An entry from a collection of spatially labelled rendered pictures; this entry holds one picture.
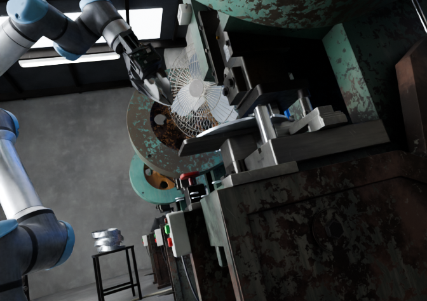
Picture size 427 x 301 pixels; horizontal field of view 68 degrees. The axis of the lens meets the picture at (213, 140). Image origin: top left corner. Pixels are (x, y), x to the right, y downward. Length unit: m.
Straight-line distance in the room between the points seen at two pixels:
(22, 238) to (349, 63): 0.91
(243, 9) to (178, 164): 1.64
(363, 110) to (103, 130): 7.26
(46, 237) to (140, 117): 1.53
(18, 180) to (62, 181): 6.73
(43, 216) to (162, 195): 3.05
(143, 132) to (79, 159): 5.57
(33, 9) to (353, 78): 0.80
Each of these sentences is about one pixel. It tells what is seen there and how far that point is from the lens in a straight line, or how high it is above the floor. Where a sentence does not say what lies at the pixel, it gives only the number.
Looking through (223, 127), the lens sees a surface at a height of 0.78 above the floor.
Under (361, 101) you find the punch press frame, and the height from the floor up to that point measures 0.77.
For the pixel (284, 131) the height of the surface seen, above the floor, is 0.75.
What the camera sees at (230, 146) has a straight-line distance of 0.84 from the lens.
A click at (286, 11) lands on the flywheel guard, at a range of 0.70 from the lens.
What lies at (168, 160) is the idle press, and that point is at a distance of 2.21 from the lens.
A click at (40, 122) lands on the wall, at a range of 8.22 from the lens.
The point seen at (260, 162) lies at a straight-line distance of 0.75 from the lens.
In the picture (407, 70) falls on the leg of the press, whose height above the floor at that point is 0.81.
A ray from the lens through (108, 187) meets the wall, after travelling 7.55.
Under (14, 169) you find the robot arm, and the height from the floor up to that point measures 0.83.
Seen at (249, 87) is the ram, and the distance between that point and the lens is 0.90.
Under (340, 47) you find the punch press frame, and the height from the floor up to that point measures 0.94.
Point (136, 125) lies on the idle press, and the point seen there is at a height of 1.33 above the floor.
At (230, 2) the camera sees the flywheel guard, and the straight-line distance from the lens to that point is 0.69.
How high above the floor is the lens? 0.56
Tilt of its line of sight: 14 degrees up
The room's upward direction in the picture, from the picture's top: 14 degrees counter-clockwise
